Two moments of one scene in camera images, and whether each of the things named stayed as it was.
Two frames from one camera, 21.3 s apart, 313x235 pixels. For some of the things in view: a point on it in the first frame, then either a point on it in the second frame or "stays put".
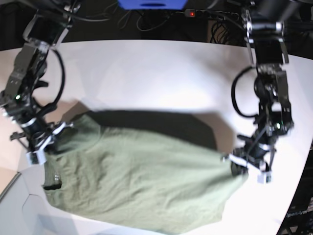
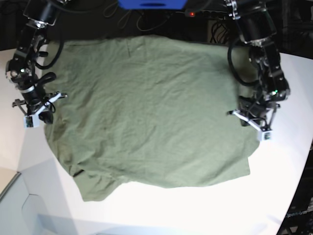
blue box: [152, 5] stays put
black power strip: [215, 15] stays put
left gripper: [38, 135] to [35, 101]
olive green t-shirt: [152, 169] to [148, 110]
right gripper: [258, 151] to [258, 111]
